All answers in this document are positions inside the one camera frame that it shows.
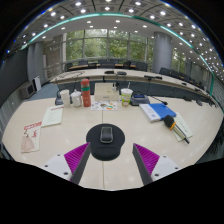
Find red drink bottle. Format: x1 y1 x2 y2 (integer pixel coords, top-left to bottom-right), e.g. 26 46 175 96
80 78 92 108

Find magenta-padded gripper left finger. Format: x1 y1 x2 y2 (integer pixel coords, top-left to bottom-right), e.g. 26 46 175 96
42 142 92 185

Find black mouse pad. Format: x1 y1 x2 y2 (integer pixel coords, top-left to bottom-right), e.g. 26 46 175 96
85 123 126 162

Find colourful sticker sheet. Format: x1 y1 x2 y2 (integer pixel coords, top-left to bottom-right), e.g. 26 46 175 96
90 100 119 112

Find printed drink cup with straw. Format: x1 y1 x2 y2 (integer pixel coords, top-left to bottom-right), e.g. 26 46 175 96
120 82 134 108

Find black handheld microphone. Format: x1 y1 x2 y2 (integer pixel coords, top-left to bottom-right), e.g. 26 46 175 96
163 114 191 145

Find white cardboard box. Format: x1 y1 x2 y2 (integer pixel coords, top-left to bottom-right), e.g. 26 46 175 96
94 82 120 102

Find small black desk device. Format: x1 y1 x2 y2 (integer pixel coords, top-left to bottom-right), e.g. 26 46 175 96
54 91 73 106

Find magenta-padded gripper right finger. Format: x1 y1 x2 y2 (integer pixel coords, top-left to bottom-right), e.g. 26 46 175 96
132 143 182 186

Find white floor-standing unit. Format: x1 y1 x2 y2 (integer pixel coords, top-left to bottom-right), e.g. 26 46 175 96
32 75 42 92

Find row of dark chairs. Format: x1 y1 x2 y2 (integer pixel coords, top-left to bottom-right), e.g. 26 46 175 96
68 59 209 91

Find long curved conference desk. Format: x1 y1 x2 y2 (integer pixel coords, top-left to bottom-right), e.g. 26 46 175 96
49 68 218 108

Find black gooseneck microphone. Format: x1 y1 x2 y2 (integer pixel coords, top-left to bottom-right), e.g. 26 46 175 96
149 94 169 106

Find black conference console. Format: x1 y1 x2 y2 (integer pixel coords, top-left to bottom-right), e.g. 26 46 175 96
129 94 151 107

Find blue-covered book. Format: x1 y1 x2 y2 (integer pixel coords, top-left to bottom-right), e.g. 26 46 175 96
138 102 177 123

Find black computer mouse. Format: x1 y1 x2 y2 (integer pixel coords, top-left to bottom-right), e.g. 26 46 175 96
99 126 114 145

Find ceiling lights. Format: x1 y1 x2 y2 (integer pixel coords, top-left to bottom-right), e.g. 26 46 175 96
6 0 223 78

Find grey microwave-like appliance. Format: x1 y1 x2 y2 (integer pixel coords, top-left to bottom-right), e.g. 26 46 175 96
19 83 36 100

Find white paper cup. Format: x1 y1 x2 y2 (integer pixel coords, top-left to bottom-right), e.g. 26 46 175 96
60 89 71 108

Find white lidded mug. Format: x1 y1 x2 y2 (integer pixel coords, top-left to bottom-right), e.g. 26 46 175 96
70 89 83 108

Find red and white booklet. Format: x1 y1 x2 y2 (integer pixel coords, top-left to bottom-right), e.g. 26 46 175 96
20 120 43 154

